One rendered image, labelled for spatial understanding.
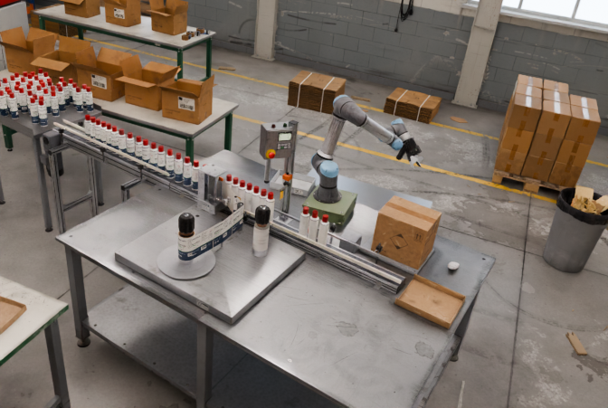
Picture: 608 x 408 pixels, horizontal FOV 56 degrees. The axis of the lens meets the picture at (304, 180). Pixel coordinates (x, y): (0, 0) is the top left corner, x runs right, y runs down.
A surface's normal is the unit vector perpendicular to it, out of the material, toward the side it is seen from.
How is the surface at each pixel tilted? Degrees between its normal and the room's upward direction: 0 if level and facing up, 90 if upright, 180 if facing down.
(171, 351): 1
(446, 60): 90
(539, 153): 92
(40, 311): 0
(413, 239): 90
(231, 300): 0
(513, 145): 92
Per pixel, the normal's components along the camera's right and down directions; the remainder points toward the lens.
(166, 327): 0.11, -0.87
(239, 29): -0.38, 0.42
